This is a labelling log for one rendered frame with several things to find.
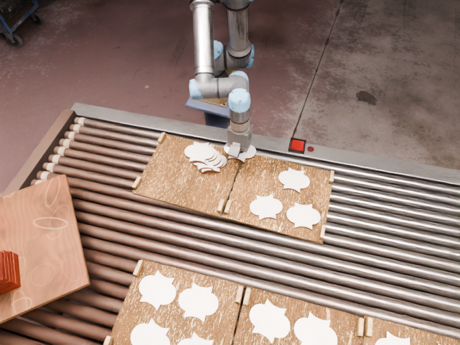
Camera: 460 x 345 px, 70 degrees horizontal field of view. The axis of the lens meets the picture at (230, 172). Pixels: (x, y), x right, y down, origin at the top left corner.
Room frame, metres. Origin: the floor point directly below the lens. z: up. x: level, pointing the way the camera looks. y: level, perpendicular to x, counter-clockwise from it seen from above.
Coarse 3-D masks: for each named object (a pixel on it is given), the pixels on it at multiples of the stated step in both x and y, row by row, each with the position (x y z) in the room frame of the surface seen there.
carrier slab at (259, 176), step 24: (240, 168) 0.85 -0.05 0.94; (264, 168) 0.84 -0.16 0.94; (288, 168) 0.83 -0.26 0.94; (312, 168) 0.82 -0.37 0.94; (240, 192) 0.72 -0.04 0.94; (264, 192) 0.71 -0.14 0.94; (288, 192) 0.71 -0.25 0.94; (312, 192) 0.70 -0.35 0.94; (240, 216) 0.61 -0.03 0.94; (312, 240) 0.49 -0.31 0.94
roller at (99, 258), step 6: (84, 252) 0.49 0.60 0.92; (90, 252) 0.49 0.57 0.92; (96, 252) 0.50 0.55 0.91; (90, 258) 0.47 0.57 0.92; (96, 258) 0.47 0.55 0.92; (102, 258) 0.47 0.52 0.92; (108, 258) 0.46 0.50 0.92; (114, 258) 0.46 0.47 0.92; (120, 258) 0.46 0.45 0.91; (102, 264) 0.45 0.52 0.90; (108, 264) 0.44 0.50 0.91; (114, 264) 0.44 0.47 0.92; (120, 264) 0.44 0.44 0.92; (126, 264) 0.44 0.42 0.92; (132, 264) 0.43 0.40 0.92; (126, 270) 0.42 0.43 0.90; (132, 270) 0.41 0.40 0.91
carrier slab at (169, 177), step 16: (160, 144) 1.01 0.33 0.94; (176, 144) 1.01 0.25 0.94; (192, 144) 1.00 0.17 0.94; (160, 160) 0.92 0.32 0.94; (176, 160) 0.91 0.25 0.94; (144, 176) 0.83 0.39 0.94; (160, 176) 0.83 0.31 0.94; (176, 176) 0.82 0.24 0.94; (192, 176) 0.82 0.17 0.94; (208, 176) 0.81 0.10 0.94; (224, 176) 0.81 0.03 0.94; (144, 192) 0.75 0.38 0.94; (160, 192) 0.74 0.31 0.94; (176, 192) 0.74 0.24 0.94; (192, 192) 0.73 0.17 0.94; (208, 192) 0.73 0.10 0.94; (224, 192) 0.72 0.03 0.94; (192, 208) 0.66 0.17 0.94; (208, 208) 0.65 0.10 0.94
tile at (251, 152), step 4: (224, 148) 0.86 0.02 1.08; (228, 148) 0.86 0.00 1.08; (252, 148) 0.85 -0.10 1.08; (244, 152) 0.83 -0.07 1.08; (248, 152) 0.83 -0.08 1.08; (252, 152) 0.83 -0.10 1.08; (240, 156) 0.81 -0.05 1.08; (244, 156) 0.81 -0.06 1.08; (248, 156) 0.81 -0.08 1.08; (252, 156) 0.81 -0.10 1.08; (240, 160) 0.80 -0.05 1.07; (244, 160) 0.79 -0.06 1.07
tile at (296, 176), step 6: (282, 174) 0.80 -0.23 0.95; (288, 174) 0.79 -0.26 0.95; (294, 174) 0.79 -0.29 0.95; (300, 174) 0.79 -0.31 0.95; (282, 180) 0.76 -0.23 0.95; (288, 180) 0.76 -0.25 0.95; (294, 180) 0.76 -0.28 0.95; (300, 180) 0.76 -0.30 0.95; (306, 180) 0.76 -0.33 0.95; (288, 186) 0.73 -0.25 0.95; (294, 186) 0.73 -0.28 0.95; (300, 186) 0.73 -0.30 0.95; (306, 186) 0.73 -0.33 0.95
